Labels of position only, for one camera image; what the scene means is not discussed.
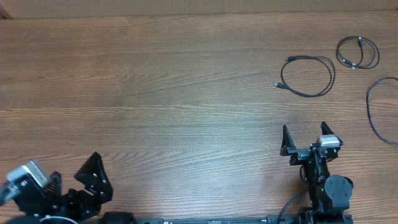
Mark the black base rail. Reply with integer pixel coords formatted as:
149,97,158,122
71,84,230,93
124,213,354,224

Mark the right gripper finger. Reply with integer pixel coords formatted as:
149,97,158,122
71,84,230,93
280,124,295,156
320,121,343,146

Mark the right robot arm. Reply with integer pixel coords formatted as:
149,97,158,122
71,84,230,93
276,122,354,224

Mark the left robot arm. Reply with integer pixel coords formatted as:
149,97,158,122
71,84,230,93
1,152,137,224

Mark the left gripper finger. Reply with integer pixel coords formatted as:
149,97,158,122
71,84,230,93
74,152,113,202
43,171,62,199

